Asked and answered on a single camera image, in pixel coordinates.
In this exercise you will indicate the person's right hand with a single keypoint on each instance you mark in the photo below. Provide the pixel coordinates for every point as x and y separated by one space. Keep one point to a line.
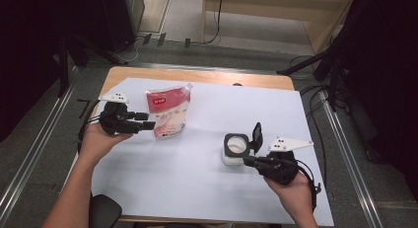
295 196

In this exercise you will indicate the small black floor block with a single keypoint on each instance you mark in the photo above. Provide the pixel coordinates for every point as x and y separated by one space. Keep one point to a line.
161 39
187 42
147 38

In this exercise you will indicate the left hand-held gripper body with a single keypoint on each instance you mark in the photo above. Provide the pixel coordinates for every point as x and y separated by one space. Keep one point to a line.
115 121

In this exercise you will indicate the dark curtain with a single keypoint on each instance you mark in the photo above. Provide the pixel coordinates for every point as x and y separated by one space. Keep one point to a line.
387 73
33 40

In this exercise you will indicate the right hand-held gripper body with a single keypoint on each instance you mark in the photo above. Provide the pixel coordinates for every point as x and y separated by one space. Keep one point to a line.
281 170

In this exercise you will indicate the clear jar with dark lid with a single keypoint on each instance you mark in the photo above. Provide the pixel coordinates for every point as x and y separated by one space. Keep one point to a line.
227 145

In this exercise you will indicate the wooden shelf unit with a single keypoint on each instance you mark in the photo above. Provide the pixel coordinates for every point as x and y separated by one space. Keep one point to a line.
263 9

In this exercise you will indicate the black stand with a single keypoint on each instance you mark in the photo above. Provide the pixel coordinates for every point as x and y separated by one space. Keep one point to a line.
302 62
64 73

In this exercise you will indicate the person's left hand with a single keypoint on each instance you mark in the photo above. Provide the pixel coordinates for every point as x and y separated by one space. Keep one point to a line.
98 142

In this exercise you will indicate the red and white spouted pouch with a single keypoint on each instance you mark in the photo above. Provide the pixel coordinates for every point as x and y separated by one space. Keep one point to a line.
167 103

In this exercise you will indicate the wooden table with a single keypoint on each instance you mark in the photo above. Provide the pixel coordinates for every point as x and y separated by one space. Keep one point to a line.
197 76

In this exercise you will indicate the metal floor rail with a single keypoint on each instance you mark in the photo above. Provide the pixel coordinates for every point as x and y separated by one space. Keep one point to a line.
37 145
349 155

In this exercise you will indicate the black cabinet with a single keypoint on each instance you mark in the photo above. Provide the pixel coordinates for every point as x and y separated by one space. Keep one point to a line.
115 17

